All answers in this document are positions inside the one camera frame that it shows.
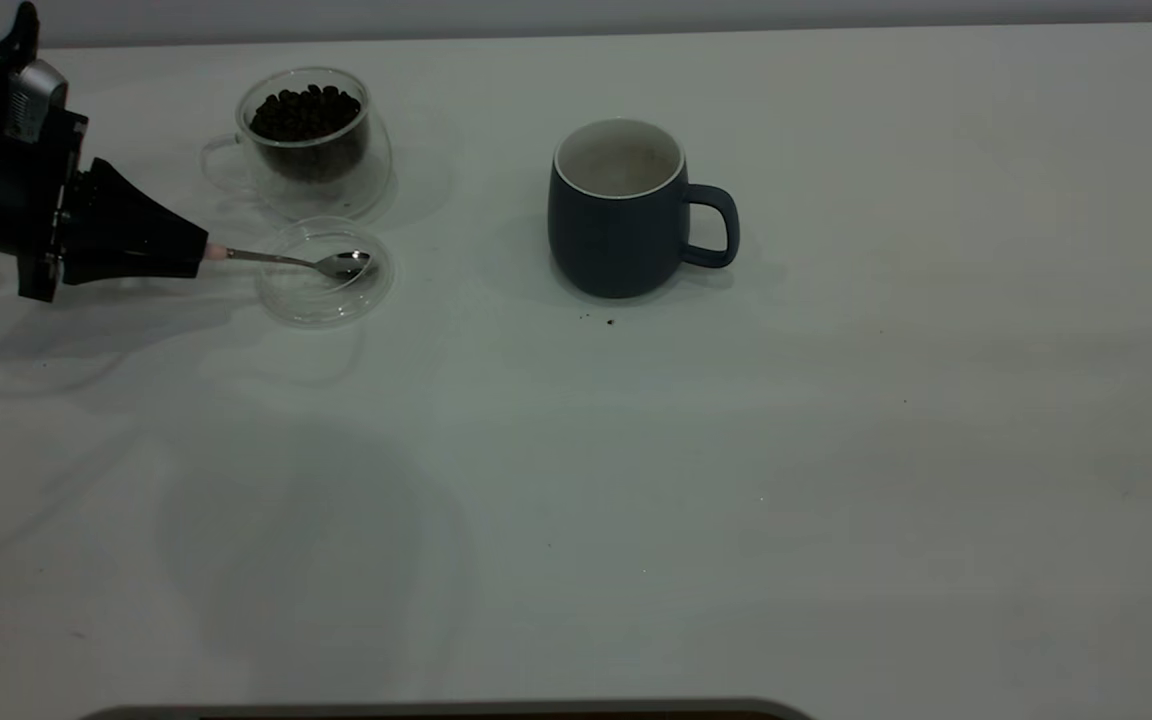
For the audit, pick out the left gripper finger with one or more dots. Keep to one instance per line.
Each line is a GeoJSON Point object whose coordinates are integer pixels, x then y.
{"type": "Point", "coordinates": [126, 268]}
{"type": "Point", "coordinates": [126, 220]}

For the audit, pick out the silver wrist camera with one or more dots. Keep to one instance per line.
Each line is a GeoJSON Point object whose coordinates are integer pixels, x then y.
{"type": "Point", "coordinates": [36, 100]}

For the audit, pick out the clear glass cup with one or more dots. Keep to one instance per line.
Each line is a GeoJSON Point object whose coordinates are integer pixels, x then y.
{"type": "Point", "coordinates": [376, 170]}

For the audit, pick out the clear glass lid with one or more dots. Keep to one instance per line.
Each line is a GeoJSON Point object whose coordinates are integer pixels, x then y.
{"type": "Point", "coordinates": [321, 300]}

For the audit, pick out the grey ceramic mug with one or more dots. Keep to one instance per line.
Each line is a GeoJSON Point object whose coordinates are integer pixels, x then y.
{"type": "Point", "coordinates": [616, 245]}

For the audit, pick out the coffee bean pile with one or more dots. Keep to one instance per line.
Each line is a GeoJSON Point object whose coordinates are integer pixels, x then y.
{"type": "Point", "coordinates": [308, 130]}

